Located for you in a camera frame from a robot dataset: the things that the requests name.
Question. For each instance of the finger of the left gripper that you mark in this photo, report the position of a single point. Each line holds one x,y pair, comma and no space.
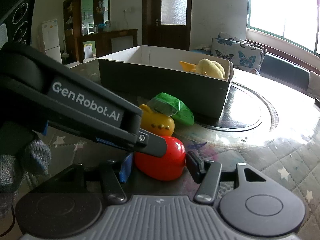
142,141

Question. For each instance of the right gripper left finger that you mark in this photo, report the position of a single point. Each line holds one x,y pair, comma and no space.
125,168

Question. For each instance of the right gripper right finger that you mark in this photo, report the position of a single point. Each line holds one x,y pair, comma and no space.
195,166

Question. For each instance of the yellow rubber duck toy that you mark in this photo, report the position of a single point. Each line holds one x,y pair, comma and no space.
156,123

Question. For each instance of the red plastic toy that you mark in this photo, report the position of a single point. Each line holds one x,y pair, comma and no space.
166,168

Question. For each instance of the green packet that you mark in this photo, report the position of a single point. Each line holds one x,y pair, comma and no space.
172,107

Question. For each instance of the orange rubber toy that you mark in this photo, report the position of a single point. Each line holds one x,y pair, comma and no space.
188,67

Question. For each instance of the yellow plush toy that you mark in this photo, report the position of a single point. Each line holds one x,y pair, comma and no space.
210,68

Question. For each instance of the grey knit gloved hand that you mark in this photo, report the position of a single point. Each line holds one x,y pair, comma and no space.
34,157

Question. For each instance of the white refrigerator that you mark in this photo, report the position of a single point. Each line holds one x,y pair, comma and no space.
50,40

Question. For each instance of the white cardboard box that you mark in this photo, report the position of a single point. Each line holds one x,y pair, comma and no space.
148,70

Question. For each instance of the black round turntable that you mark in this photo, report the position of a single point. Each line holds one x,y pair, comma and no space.
244,110

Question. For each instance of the dark wooden cabinet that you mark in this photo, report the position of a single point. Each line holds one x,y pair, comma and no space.
95,28

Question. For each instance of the butterfly print pillow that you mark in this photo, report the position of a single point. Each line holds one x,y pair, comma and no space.
244,55

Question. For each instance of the dark teal sofa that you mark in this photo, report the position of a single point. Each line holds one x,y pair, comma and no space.
291,75

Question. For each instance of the dark wooden door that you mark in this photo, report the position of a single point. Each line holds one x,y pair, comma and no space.
166,23

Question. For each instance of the window with dark frame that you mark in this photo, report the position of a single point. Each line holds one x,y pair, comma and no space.
295,21

